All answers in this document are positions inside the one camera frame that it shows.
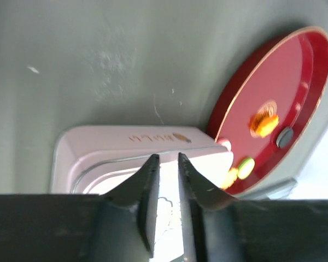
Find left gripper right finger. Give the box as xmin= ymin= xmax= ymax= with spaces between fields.
xmin=178 ymin=153 xmax=328 ymax=261

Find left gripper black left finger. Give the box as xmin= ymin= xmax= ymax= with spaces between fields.
xmin=0 ymin=154 xmax=160 ymax=261

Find silver tin lid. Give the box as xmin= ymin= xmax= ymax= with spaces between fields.
xmin=50 ymin=126 xmax=233 ymax=261

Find orange flower cookie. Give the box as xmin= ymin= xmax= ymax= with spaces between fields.
xmin=221 ymin=168 xmax=239 ymax=190

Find green round cookie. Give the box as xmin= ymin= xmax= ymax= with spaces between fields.
xmin=237 ymin=157 xmax=255 ymax=180

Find pink round cookie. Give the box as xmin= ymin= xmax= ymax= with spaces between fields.
xmin=216 ymin=138 xmax=232 ymax=151

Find black round cookie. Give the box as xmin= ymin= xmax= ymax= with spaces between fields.
xmin=276 ymin=127 xmax=294 ymax=148

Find orange fish cookie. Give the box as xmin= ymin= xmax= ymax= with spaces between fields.
xmin=249 ymin=113 xmax=279 ymax=138

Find red round tray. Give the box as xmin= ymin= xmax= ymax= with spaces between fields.
xmin=206 ymin=26 xmax=328 ymax=195

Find brown cupcake liner cookie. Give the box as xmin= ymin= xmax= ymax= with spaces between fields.
xmin=256 ymin=100 xmax=277 ymax=116

